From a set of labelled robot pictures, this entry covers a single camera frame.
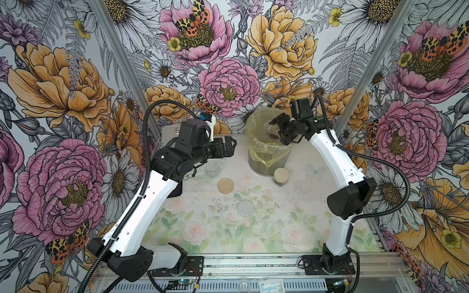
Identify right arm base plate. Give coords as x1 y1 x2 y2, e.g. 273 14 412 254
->
299 253 356 275

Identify black rectangular case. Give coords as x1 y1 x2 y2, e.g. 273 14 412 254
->
167 181 183 199

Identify closed beige lid jar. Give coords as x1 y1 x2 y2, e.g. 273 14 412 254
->
273 168 290 186

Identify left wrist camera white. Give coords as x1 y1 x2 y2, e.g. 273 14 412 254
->
200 112 216 142

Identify silver first aid case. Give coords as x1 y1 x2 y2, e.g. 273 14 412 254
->
161 123 181 147

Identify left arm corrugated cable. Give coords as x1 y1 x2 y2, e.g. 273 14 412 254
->
76 99 199 293

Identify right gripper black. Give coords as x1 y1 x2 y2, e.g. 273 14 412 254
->
269 113 301 146

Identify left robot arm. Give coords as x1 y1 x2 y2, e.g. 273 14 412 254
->
88 118 237 282

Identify clear jar beige lid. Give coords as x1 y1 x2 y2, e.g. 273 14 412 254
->
205 161 221 178

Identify small metal scissors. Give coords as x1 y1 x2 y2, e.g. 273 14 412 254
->
183 173 193 181

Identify foil tea jar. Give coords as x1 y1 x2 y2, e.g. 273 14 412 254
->
264 122 280 141

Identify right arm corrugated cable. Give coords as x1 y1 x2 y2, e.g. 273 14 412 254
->
314 94 412 293

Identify surgical label box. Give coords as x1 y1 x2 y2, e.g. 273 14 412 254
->
258 278 285 293

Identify aluminium front rail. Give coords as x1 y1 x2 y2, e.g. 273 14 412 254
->
188 252 407 280

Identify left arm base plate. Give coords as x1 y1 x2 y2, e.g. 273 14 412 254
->
175 256 205 277

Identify peeled foil seal disc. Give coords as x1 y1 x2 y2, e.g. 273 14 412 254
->
236 200 255 218

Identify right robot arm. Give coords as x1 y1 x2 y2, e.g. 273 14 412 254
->
270 98 377 274

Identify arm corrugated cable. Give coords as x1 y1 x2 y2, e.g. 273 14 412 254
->
76 99 199 293
314 94 412 293

